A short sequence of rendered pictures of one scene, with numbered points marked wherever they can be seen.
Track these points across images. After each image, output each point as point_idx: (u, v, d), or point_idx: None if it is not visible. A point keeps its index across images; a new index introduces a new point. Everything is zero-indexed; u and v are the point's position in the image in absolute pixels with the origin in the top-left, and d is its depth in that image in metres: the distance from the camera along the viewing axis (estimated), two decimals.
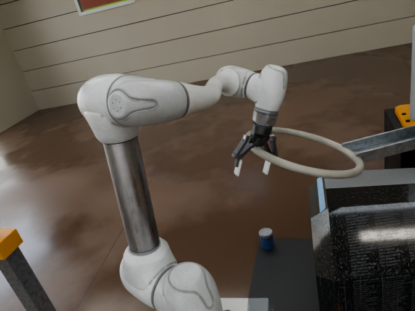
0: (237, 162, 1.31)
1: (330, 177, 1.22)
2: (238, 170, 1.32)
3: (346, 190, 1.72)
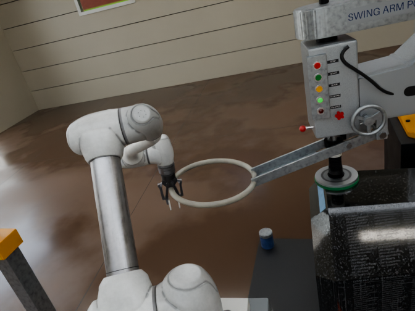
0: (167, 202, 1.90)
1: (208, 207, 1.69)
2: (169, 207, 1.91)
3: (346, 190, 1.72)
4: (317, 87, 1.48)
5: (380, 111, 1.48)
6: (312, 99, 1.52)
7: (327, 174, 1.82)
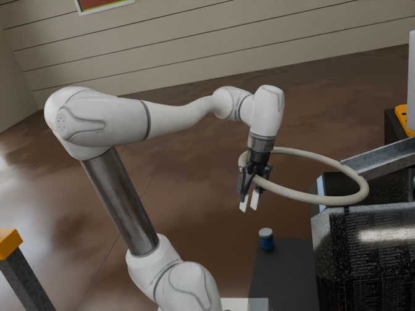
0: (243, 197, 1.21)
1: (338, 204, 1.11)
2: (244, 206, 1.22)
3: (346, 190, 1.72)
4: None
5: None
6: None
7: None
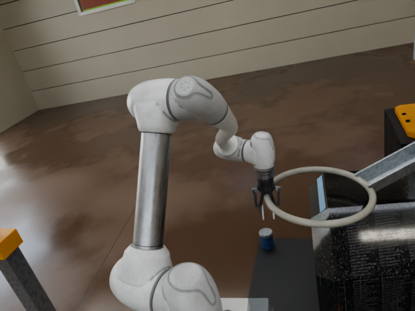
0: (260, 210, 1.66)
1: (343, 225, 1.37)
2: (262, 215, 1.66)
3: (346, 190, 1.72)
4: None
5: None
6: None
7: None
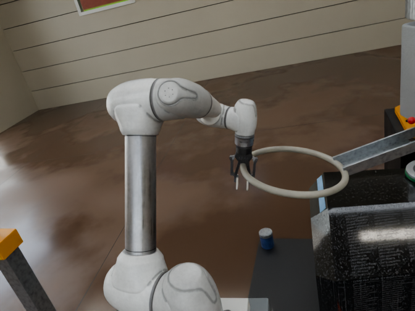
0: (234, 178, 1.68)
1: (310, 197, 1.39)
2: (236, 185, 1.68)
3: (346, 190, 1.72)
4: None
5: None
6: None
7: None
